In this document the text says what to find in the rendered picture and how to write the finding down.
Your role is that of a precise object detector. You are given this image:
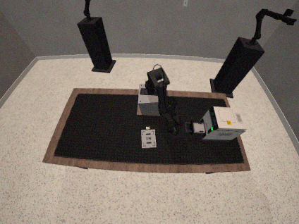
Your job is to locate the pale pink sheet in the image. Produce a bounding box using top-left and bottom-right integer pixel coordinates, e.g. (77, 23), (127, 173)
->
(194, 124), (205, 132)

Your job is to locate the white benchtop heat sealer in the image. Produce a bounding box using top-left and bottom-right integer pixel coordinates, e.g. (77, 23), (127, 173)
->
(185, 106), (247, 142)

